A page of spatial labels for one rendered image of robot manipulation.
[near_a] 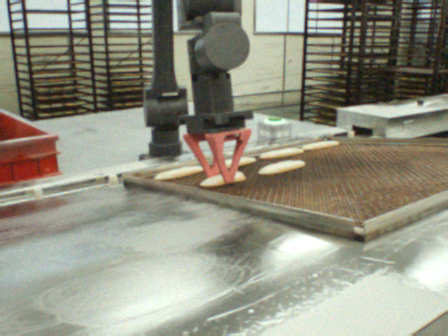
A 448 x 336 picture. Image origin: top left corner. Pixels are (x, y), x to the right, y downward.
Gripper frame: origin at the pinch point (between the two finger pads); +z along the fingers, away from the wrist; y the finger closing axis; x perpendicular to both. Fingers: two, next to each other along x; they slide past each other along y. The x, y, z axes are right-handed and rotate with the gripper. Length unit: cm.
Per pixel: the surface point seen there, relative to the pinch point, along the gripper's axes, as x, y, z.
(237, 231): -13.0, 20.3, 1.1
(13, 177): -20, -48, 1
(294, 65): 482, -454, -51
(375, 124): 69, -21, 0
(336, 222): -8.5, 28.2, 0.1
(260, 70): 412, -456, -47
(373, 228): -7.5, 31.1, 0.3
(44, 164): -13, -49, -1
